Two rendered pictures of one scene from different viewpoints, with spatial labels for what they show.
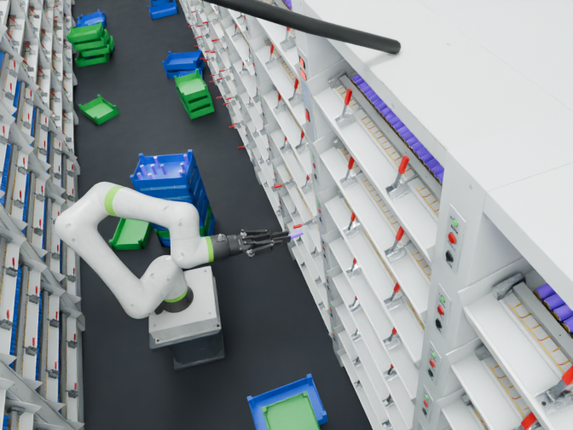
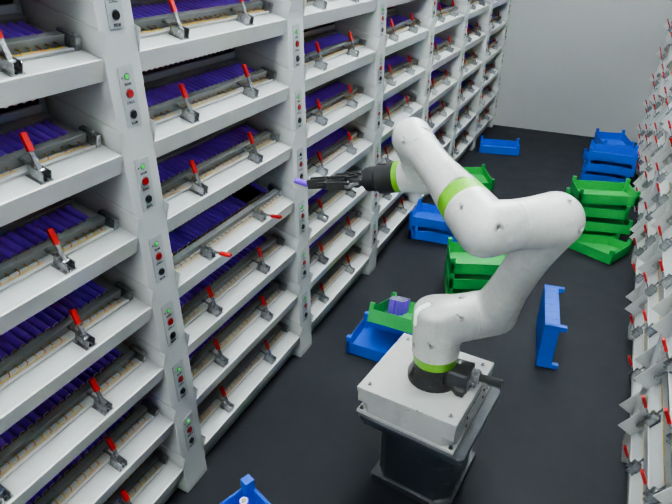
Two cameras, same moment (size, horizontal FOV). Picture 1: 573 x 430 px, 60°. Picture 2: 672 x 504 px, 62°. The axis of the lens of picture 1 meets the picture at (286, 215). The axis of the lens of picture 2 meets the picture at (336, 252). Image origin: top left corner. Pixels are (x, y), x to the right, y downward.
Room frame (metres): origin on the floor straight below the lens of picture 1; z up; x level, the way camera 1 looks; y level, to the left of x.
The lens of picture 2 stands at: (2.53, 1.05, 1.46)
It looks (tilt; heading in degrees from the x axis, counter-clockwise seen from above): 29 degrees down; 217
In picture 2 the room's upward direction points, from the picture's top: straight up
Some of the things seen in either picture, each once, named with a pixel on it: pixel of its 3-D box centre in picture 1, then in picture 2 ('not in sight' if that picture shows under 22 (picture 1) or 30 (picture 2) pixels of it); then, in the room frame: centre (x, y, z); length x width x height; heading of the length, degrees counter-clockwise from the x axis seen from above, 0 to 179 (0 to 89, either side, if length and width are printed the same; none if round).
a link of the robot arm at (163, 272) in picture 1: (166, 280); (441, 330); (1.38, 0.55, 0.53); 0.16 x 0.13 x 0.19; 141
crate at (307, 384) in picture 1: (286, 409); (389, 340); (0.95, 0.15, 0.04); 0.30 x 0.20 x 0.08; 101
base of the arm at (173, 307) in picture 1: (163, 298); (453, 372); (1.38, 0.60, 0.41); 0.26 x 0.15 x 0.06; 99
